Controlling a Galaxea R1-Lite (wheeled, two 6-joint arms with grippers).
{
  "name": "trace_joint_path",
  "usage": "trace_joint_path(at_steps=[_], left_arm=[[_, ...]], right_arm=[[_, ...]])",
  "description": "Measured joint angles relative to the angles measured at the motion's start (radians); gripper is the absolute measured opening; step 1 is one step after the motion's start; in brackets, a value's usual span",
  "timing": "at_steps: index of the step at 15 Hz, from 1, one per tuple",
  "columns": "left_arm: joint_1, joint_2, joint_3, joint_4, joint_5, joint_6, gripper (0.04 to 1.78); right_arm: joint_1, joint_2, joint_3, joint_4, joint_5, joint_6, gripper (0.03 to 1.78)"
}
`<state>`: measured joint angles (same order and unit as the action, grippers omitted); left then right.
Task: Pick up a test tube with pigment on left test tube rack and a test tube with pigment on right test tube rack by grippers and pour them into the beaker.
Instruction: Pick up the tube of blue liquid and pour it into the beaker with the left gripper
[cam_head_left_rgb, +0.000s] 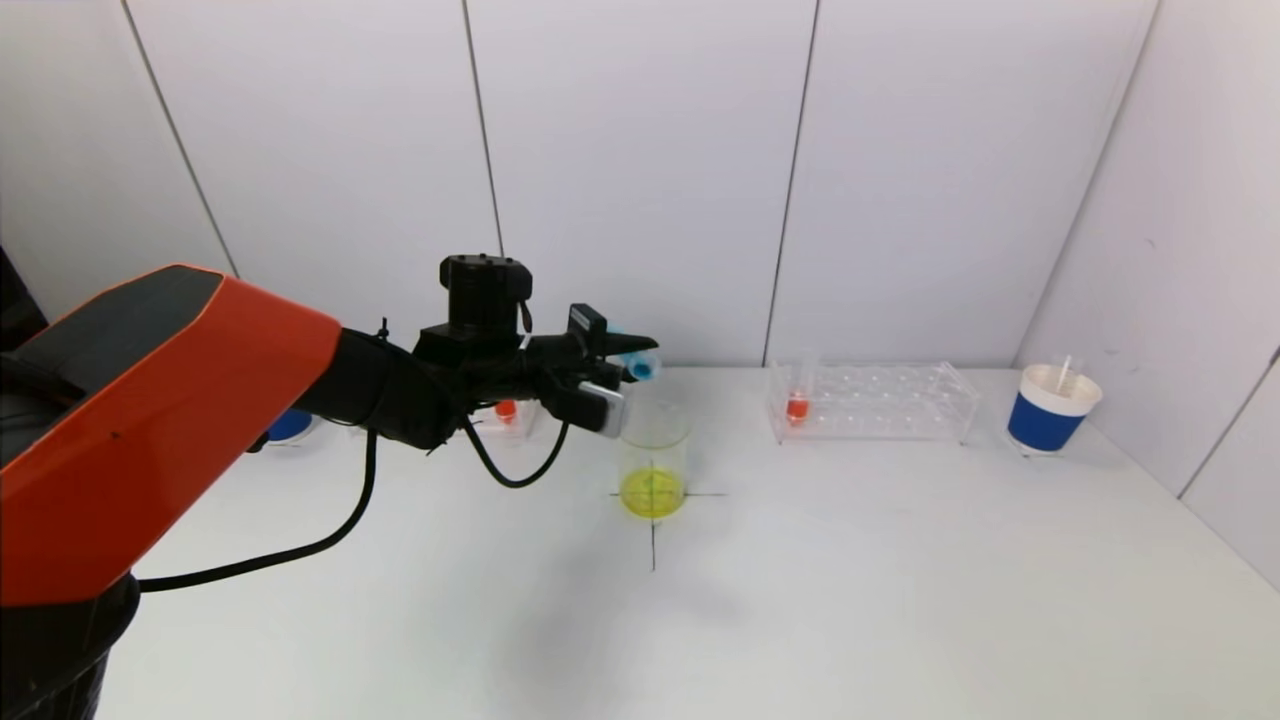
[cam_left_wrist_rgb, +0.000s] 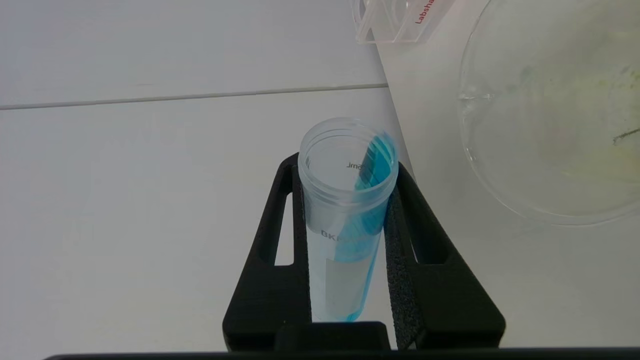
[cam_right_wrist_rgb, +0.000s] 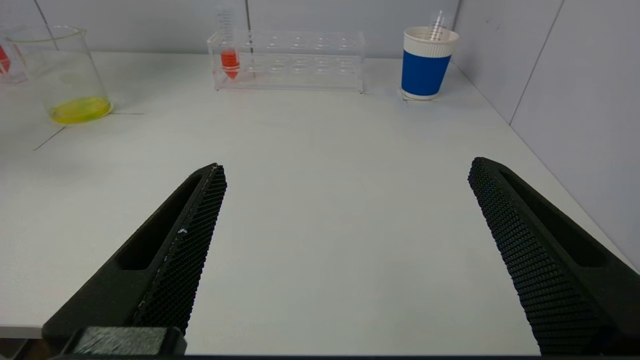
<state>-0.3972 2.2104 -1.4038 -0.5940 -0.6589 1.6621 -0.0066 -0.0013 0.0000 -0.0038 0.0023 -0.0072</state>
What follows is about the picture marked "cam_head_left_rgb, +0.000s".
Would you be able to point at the clear glass beaker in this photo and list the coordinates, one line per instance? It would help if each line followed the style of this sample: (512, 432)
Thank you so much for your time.
(652, 490)

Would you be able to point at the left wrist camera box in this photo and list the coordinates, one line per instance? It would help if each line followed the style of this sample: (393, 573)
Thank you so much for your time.
(605, 410)

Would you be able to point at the test tube with blue pigment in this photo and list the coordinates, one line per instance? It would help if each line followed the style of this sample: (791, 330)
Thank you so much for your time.
(645, 368)

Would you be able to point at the clear acrylic test tube rack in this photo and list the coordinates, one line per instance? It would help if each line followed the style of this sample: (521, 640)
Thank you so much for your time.
(522, 425)
(880, 405)

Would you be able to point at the test tube with yellow pigment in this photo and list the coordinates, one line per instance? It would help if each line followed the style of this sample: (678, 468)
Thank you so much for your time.
(1066, 372)

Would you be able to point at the blue white paper cup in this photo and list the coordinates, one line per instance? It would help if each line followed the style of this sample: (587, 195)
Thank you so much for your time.
(1045, 420)
(290, 425)

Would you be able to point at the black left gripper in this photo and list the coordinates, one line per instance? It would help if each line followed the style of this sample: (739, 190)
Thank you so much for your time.
(587, 327)

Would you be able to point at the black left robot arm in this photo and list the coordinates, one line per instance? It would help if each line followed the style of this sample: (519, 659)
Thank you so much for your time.
(150, 420)

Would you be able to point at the test tube with red pigment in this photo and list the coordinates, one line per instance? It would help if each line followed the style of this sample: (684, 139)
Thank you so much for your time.
(506, 410)
(797, 408)

